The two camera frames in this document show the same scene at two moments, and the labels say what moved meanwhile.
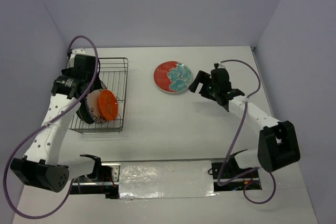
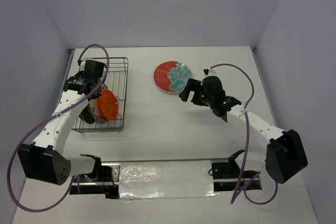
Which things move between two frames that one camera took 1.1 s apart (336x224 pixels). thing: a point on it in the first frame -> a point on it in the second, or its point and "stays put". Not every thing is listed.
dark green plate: [84, 112] stays put
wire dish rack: [113, 71] stays put
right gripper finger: [206, 90] -> [195, 86]
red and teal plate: [172, 76] stays put
